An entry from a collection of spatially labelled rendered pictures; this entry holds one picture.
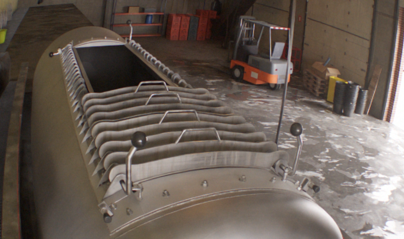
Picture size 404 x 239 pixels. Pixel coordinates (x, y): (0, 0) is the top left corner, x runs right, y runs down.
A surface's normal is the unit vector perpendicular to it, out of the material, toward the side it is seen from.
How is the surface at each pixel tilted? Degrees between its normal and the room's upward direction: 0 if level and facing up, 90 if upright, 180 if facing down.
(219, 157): 90
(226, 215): 21
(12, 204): 0
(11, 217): 0
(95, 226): 40
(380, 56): 90
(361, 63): 90
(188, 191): 11
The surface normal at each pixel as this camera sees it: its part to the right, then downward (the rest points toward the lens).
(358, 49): -0.91, 0.05
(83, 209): -0.50, -0.68
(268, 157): 0.40, 0.37
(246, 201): 0.17, -0.90
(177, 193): -0.09, -0.89
